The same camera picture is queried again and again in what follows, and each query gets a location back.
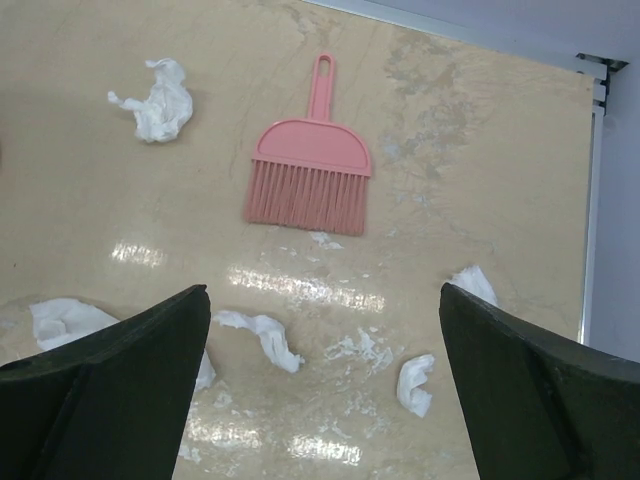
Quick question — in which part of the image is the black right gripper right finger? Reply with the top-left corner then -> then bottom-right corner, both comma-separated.
439,283 -> 639,479

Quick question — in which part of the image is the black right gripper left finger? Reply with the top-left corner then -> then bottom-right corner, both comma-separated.
1,285 -> 210,479

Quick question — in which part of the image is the pink hand brush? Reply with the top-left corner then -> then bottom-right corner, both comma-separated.
243,53 -> 372,236

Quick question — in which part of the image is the small white paper scrap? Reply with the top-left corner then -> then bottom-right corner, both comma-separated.
396,354 -> 435,418

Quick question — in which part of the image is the white paper scrap near edge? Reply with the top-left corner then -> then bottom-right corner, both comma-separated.
449,265 -> 498,307

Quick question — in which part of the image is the twisted white paper scrap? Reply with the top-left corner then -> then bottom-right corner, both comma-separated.
213,310 -> 305,373

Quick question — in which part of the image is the large crumpled white paper scrap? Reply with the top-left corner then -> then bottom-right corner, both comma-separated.
107,58 -> 193,143

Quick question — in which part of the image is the aluminium table frame rail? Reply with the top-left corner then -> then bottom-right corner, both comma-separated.
315,1 -> 616,346

